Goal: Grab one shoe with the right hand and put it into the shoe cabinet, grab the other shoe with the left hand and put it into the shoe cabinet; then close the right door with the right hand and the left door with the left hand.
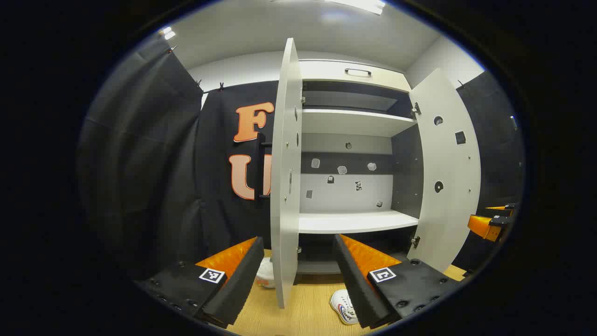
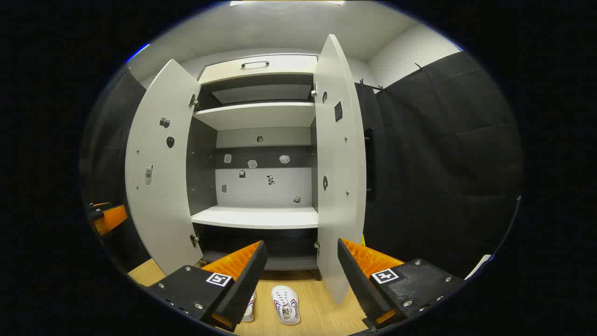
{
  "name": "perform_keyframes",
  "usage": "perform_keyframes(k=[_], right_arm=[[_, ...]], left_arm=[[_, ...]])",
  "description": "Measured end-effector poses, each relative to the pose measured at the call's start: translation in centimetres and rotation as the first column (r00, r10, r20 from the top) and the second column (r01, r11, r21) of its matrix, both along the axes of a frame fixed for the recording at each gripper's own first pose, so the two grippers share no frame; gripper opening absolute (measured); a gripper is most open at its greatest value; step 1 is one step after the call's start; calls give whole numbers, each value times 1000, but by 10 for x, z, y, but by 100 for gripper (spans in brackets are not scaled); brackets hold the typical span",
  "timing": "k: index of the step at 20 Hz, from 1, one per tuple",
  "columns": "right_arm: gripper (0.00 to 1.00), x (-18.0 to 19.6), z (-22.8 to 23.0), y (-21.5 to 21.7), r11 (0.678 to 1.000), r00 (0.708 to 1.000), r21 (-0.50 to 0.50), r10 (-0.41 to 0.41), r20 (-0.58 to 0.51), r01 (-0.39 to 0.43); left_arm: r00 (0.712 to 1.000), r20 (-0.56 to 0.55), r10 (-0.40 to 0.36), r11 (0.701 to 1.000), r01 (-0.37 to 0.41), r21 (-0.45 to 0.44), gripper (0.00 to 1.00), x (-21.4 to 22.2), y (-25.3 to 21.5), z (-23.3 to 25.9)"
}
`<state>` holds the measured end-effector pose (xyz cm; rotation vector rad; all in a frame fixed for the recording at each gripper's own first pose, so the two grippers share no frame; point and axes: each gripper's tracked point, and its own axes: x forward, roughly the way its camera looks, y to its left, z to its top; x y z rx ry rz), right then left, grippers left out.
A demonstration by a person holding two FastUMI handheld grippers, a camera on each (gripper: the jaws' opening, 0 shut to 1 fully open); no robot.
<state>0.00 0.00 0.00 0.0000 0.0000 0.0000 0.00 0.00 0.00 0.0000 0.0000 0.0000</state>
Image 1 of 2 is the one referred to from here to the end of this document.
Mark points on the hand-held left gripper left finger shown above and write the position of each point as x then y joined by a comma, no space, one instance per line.
242,280

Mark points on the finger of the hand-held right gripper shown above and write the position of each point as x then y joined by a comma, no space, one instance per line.
482,226
506,208

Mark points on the black backdrop cloth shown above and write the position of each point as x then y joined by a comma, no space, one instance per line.
154,163
499,154

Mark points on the white cabinet door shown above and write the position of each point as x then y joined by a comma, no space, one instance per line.
447,224
285,186

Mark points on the white shoe cabinet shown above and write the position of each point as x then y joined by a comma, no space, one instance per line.
345,221

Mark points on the small ceiling light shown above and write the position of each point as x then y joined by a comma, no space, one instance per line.
167,33

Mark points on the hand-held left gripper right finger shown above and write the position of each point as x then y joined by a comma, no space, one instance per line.
354,284

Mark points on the white striped shoe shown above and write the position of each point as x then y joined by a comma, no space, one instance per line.
343,305

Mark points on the bright ceiling light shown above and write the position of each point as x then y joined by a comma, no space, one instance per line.
359,4

